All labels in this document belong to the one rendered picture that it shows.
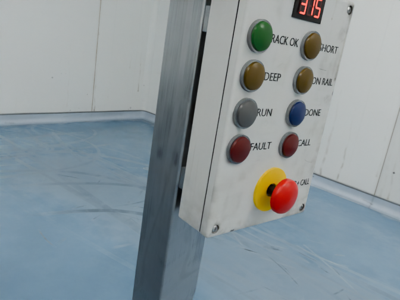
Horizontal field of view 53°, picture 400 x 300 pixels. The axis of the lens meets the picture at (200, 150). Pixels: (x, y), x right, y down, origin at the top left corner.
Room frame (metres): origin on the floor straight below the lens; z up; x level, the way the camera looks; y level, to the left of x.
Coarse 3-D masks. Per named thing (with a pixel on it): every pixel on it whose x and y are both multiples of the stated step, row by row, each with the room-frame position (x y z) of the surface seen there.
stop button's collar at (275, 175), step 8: (272, 168) 0.42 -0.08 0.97; (264, 176) 0.41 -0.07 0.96; (272, 176) 0.42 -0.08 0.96; (280, 176) 0.43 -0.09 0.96; (264, 184) 0.41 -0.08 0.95; (256, 192) 0.40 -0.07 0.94; (264, 192) 0.41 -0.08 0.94; (256, 200) 0.41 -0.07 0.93; (264, 200) 0.42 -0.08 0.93; (264, 208) 0.42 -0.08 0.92
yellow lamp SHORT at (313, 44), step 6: (312, 36) 0.42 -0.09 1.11; (318, 36) 0.43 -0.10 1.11; (306, 42) 0.42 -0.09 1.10; (312, 42) 0.42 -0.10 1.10; (318, 42) 0.43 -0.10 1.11; (306, 48) 0.42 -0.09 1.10; (312, 48) 0.43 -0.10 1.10; (318, 48) 0.43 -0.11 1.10; (306, 54) 0.42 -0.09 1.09; (312, 54) 0.43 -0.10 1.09
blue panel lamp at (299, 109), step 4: (296, 104) 0.43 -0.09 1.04; (300, 104) 0.43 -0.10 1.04; (292, 108) 0.42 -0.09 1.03; (296, 108) 0.42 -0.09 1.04; (300, 108) 0.43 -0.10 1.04; (304, 108) 0.43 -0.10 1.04; (292, 112) 0.42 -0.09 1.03; (296, 112) 0.42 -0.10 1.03; (300, 112) 0.43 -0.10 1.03; (304, 112) 0.43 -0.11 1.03; (292, 116) 0.42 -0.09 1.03; (296, 116) 0.42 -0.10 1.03; (300, 116) 0.43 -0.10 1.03; (304, 116) 0.44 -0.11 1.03; (292, 120) 0.42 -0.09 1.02; (296, 120) 0.43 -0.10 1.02; (300, 120) 0.43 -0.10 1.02; (292, 124) 0.43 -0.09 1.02; (296, 124) 0.43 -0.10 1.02
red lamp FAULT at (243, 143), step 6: (240, 138) 0.37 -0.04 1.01; (246, 138) 0.38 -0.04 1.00; (234, 144) 0.37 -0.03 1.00; (240, 144) 0.37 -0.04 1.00; (246, 144) 0.38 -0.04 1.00; (234, 150) 0.37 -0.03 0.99; (240, 150) 0.37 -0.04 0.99; (246, 150) 0.38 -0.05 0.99; (234, 156) 0.37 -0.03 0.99; (240, 156) 0.37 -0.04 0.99; (246, 156) 0.38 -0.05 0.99
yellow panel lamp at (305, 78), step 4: (304, 68) 0.43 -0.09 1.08; (308, 68) 0.43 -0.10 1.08; (304, 72) 0.42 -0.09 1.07; (308, 72) 0.43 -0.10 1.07; (300, 76) 0.42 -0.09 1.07; (304, 76) 0.42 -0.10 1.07; (308, 76) 0.43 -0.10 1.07; (312, 76) 0.43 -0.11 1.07; (300, 80) 0.42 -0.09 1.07; (304, 80) 0.42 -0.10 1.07; (308, 80) 0.43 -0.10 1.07; (312, 80) 0.44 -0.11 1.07; (296, 84) 0.42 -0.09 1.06; (300, 84) 0.42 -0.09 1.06; (304, 84) 0.43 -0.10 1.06; (308, 84) 0.43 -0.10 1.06; (300, 88) 0.42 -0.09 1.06; (304, 88) 0.43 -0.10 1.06; (308, 88) 0.43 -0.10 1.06; (300, 92) 0.43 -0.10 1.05; (304, 92) 0.43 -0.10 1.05
